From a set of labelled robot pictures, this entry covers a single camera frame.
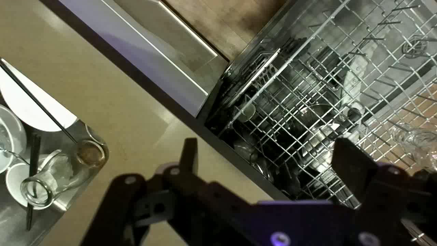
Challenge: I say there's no stainless steel kitchen sink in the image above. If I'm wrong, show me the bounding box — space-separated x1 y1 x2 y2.
0 123 110 246

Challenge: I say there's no clear drinking glass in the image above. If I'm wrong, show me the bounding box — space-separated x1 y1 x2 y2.
21 138 109 208

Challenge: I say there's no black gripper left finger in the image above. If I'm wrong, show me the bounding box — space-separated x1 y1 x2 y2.
81 137 200 246

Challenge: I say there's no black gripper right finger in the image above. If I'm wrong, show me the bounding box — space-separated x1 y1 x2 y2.
332 138 437 246

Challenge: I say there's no white bowl in sink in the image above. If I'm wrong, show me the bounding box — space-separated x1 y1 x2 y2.
0 105 28 173

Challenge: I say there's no white wire dishwasher rack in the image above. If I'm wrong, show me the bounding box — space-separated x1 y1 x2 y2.
205 0 437 208

